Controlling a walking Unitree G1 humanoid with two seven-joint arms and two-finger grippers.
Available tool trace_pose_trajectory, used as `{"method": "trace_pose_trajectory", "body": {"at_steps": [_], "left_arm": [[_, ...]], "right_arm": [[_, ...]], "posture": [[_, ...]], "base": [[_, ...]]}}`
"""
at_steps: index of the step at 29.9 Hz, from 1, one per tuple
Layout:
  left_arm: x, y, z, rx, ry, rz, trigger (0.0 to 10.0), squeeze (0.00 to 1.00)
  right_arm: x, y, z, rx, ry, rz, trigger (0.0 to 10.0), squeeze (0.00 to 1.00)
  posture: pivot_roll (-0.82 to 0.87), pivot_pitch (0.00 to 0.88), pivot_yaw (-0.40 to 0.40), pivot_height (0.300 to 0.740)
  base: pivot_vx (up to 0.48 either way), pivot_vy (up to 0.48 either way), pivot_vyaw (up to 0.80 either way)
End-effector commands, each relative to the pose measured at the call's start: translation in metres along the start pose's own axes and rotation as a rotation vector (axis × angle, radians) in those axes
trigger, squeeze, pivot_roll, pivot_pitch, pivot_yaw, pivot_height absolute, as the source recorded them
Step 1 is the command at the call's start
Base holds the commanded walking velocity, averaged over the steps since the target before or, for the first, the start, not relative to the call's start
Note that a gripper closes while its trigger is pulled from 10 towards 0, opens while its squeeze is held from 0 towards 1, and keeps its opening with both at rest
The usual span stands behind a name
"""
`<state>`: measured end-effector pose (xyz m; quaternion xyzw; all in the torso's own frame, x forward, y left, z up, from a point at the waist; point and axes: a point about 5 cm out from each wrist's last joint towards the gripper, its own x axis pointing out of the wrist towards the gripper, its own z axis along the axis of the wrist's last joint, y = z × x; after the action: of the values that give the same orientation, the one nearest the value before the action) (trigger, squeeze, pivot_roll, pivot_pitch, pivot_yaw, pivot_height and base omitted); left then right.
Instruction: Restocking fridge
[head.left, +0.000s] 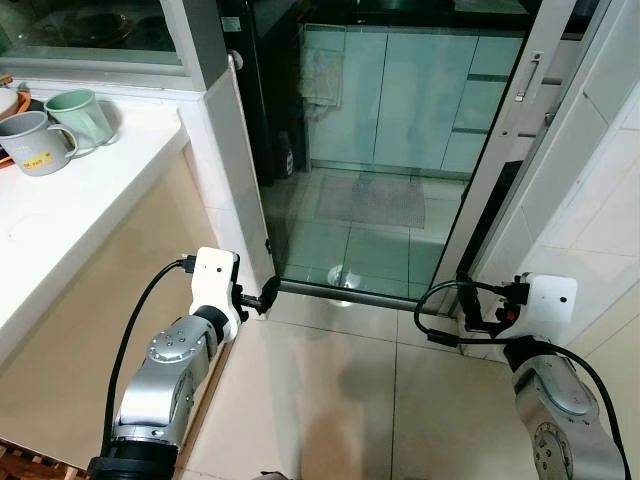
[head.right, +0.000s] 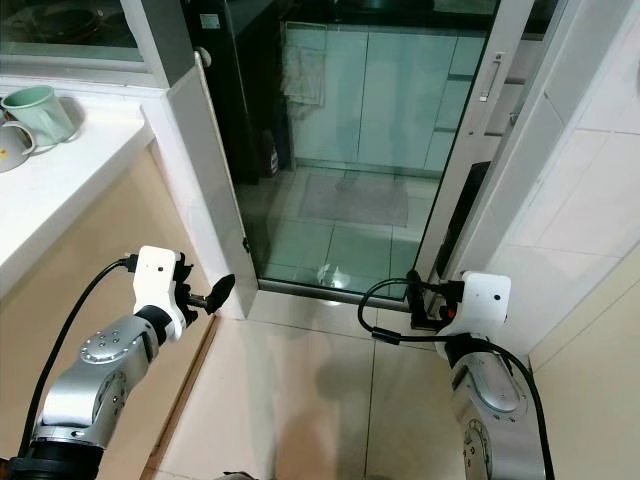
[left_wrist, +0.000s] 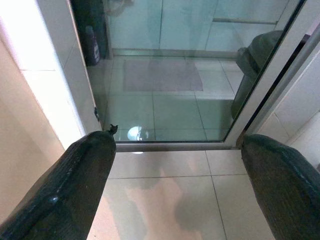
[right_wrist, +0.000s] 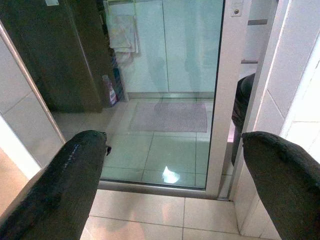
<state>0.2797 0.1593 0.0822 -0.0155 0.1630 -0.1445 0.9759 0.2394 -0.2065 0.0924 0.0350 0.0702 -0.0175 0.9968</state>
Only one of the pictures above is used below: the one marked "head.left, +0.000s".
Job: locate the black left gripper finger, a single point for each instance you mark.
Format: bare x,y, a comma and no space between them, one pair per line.
270,294

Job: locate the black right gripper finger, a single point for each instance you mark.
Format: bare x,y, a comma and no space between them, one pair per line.
468,300

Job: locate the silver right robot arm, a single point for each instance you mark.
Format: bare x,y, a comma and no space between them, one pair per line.
555,400

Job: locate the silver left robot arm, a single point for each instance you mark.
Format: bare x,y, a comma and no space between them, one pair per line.
170,360

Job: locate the white counter end panel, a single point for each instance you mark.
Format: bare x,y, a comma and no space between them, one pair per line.
235,180

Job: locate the small dark bottle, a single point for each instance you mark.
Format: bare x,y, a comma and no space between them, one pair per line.
290,160

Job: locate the grey floor mat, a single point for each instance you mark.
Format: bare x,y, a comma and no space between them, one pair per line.
370,202

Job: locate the white framed glass sliding door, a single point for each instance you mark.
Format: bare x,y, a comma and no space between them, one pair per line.
502,150

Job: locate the tall black appliance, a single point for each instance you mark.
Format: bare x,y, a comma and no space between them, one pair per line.
265,90

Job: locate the pale kitchen cabinets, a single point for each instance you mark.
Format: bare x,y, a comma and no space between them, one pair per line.
420,100

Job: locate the hanging patterned towel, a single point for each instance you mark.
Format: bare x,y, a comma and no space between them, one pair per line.
322,75

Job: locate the pale green mug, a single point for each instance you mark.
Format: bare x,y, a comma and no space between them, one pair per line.
82,118

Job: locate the grey mug yellow label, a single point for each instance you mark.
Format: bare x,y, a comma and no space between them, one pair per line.
35,145

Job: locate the wooden slatted crate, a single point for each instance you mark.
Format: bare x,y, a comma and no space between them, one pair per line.
30,465

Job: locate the white bowl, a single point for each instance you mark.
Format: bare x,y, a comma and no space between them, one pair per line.
10,102

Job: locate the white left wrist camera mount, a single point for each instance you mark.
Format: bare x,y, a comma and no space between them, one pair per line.
213,280

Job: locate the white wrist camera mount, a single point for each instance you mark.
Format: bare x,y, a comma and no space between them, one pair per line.
548,300
213,280

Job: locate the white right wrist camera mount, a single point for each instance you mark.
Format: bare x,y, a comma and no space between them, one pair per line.
548,300

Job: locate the metal door track rail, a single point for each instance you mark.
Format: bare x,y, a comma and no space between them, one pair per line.
350,291

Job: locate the glass fronted wall cabinet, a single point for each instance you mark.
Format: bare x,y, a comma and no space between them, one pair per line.
90,30

